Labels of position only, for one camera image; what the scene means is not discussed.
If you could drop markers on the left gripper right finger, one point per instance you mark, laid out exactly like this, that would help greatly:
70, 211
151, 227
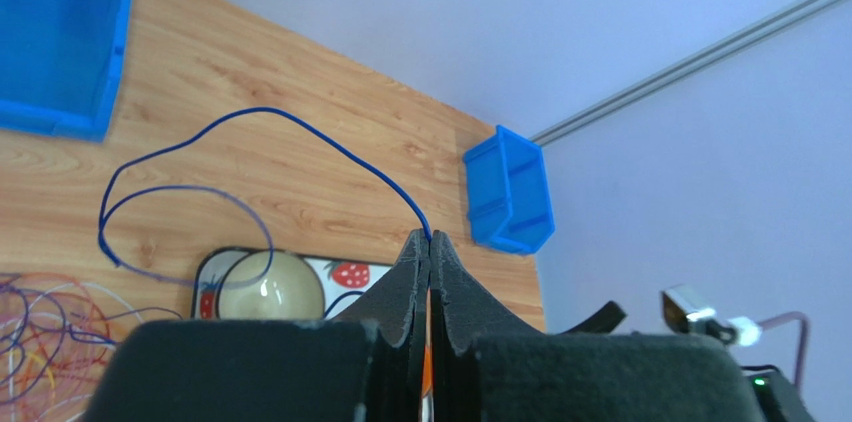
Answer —
490, 365

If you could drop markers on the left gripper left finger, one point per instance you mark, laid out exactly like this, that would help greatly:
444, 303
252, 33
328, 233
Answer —
365, 364

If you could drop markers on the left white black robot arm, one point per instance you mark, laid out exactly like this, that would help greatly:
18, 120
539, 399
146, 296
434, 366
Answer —
782, 398

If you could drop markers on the orange translucent mug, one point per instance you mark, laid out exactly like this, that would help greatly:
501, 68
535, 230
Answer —
427, 375

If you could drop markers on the white strawberry tray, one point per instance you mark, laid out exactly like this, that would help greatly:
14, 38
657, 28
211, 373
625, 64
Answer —
343, 280

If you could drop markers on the grey ceramic bowl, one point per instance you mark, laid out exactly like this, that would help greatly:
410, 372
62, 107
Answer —
271, 286

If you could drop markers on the right blue plastic bin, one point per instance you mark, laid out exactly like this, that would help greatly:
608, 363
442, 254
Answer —
509, 206

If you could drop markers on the blue plastic bin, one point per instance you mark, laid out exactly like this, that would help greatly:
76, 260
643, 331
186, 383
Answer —
509, 206
61, 65

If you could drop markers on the left blue plastic bin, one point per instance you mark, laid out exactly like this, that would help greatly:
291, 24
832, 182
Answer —
61, 65

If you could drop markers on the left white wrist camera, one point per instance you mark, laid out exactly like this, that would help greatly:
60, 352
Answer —
686, 312

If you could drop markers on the right aluminium frame post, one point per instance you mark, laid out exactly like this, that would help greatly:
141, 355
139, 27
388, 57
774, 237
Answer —
734, 44

